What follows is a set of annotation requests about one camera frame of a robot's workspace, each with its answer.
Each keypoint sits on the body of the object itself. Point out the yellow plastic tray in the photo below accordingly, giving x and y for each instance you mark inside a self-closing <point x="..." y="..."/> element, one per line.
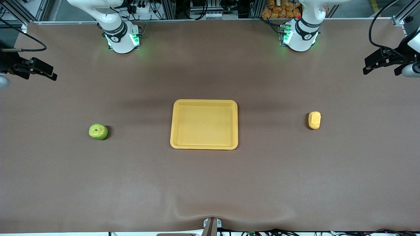
<point x="203" y="124"/>

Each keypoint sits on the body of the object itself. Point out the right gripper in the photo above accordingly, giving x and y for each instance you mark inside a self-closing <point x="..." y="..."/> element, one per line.
<point x="7" y="61"/>

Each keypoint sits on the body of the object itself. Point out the aluminium frame post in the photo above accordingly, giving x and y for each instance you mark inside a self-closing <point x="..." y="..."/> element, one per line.
<point x="405" y="13"/>

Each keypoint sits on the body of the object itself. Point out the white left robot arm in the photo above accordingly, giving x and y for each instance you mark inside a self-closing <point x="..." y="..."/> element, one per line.
<point x="302" y="36"/>

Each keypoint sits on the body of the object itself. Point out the aluminium table edge rail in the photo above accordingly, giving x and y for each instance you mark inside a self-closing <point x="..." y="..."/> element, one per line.
<point x="213" y="20"/>

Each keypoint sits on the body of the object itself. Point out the bag of orange items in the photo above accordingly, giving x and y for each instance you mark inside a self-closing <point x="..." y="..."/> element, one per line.
<point x="280" y="9"/>

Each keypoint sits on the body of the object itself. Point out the white power strip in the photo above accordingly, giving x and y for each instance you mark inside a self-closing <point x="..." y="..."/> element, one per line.
<point x="141" y="8"/>

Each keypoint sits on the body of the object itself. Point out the aluminium frame struts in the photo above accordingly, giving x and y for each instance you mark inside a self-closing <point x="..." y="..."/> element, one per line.
<point x="24" y="28"/>

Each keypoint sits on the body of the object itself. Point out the yellow potato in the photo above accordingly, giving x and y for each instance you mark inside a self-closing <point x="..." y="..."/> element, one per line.
<point x="314" y="120"/>

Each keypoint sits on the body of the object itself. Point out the green apple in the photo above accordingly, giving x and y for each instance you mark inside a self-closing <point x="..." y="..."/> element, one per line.
<point x="97" y="131"/>

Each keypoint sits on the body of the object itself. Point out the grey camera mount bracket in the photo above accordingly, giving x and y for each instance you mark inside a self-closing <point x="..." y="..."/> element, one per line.
<point x="211" y="227"/>

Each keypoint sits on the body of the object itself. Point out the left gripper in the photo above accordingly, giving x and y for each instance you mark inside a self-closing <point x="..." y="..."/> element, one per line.
<point x="397" y="58"/>

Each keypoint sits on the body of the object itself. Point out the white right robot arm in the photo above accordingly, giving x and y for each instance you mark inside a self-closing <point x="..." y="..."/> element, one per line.
<point x="118" y="36"/>

